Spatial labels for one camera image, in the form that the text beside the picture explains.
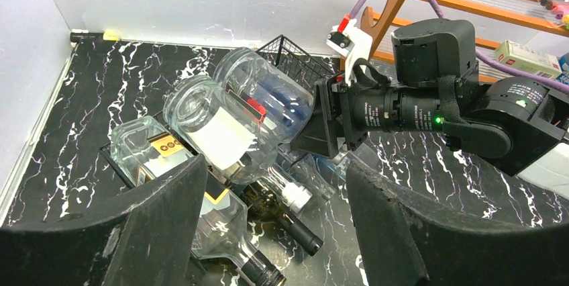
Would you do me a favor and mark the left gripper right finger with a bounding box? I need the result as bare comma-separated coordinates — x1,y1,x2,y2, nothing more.
346,162,568,285

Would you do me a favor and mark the coloured marker pen pack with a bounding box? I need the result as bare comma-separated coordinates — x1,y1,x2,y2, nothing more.
538,0,568,29

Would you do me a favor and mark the white red small box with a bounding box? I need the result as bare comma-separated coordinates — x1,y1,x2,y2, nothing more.
495,40,562,80

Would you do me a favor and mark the clear square liquor bottle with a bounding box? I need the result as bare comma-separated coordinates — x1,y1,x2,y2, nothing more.
109,115,286,285

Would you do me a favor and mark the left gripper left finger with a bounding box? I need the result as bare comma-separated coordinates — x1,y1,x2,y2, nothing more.
0,154,209,286

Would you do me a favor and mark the clear round silver-cap bottle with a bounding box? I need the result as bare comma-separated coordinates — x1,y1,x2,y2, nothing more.
163,75,312,213

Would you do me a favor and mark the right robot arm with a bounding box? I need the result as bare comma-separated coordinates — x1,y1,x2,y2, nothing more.
291,18,568,197

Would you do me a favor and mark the blue label plastic jar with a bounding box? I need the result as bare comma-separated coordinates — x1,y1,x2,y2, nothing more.
556,52,569,85

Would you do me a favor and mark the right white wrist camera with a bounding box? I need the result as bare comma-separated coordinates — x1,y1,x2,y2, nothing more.
325,14,373,87

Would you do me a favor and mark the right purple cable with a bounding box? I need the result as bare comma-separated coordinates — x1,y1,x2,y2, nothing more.
350,0,569,96

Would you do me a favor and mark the clear round flask bottle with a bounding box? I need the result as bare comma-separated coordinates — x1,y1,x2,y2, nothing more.
213,47,314,143

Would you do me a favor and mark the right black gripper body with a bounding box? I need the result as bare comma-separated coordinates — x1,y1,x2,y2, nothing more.
290,77,356,159

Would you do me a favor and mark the orange wooden shelf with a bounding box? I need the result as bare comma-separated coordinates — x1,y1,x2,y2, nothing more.
350,0,568,63

